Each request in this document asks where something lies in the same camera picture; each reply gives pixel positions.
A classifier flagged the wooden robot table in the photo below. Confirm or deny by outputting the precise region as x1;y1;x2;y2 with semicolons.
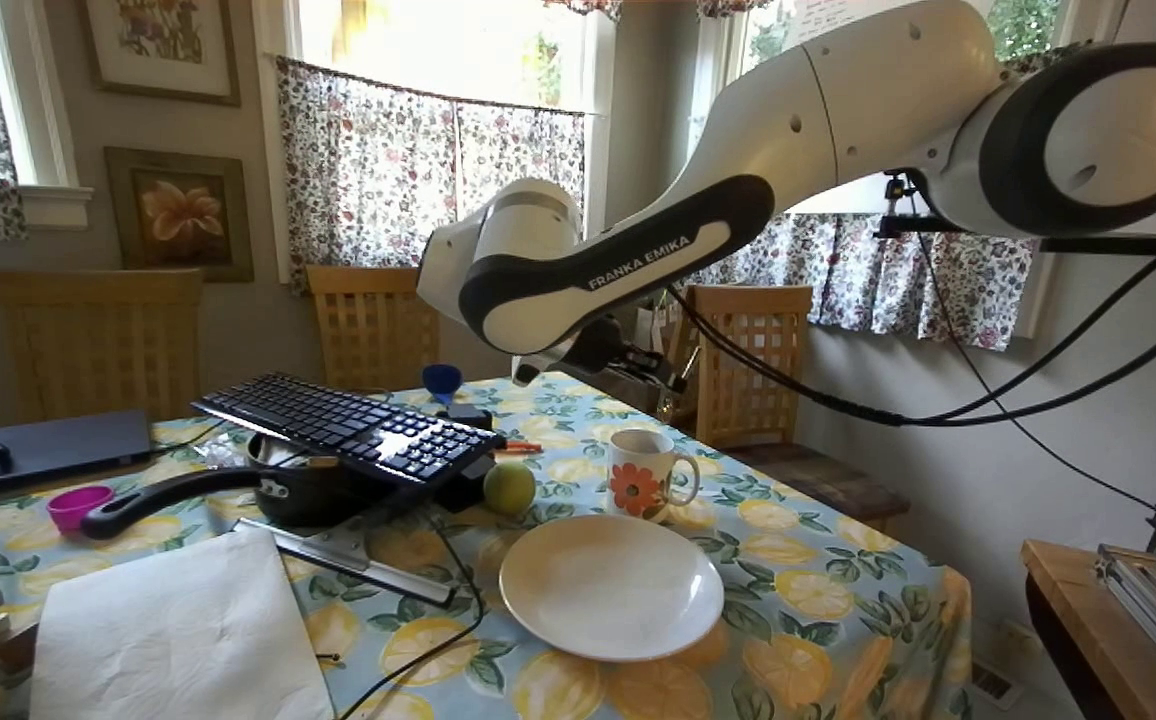
1020;536;1156;720

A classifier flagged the wooden lattice-back chair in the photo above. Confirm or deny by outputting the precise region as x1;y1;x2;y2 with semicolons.
0;269;208;423
304;265;448;400

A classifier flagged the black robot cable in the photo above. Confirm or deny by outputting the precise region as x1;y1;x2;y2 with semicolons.
662;211;1156;430

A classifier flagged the framed orange flower picture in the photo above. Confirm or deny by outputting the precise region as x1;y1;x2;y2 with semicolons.
99;143;260;287

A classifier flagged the green apple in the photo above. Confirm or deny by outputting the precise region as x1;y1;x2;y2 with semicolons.
480;454;542;525

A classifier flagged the wooden chair with plaid cushion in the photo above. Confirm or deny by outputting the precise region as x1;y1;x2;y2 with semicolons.
662;281;916;532

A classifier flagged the framed floral picture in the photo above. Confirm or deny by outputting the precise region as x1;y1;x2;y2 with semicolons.
76;0;242;107

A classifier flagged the white plate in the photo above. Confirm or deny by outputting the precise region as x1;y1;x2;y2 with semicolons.
495;510;726;668

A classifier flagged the white paper sheet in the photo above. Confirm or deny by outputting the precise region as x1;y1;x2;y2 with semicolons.
22;526;338;720

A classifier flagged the silver metal bar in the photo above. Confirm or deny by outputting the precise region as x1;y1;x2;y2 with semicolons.
232;514;459;612

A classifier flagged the black keyboard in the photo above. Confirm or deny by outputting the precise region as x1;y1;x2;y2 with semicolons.
190;369;506;491

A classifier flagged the black keyboard cable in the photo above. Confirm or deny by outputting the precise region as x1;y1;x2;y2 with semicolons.
331;506;490;720

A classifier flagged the white floral mug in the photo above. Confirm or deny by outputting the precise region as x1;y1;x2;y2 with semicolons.
604;423;704;525

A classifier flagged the thin black wall cable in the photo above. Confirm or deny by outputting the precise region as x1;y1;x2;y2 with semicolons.
944;332;1156;526

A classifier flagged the lemon print tablecloth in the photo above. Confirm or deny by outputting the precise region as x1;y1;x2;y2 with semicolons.
0;369;975;720

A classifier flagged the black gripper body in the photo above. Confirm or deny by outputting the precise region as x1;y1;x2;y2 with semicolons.
546;317;648;389

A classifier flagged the pink cup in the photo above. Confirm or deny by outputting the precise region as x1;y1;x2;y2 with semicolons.
42;483;121;538

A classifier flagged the black round pouch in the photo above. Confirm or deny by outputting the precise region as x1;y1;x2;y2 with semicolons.
251;445;386;532

